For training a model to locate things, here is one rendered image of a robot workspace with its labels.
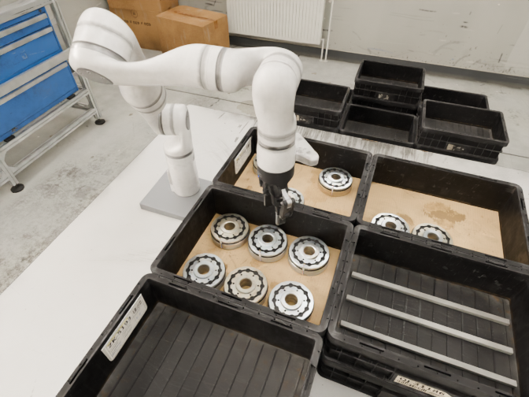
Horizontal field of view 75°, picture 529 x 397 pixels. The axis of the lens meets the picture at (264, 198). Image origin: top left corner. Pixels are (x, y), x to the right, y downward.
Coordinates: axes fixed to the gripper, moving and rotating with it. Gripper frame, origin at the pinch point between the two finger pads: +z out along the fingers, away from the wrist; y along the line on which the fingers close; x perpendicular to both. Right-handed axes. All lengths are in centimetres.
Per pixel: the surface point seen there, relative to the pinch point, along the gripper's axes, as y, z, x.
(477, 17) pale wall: -171, 47, 275
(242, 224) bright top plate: -10.3, 14.3, -4.3
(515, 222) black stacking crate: 20, 11, 59
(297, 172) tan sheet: -26.6, 17.5, 21.3
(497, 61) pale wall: -150, 80, 297
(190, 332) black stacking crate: 11.2, 17.7, -25.2
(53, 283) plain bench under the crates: -25, 30, -58
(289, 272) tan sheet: 6.4, 17.5, 1.4
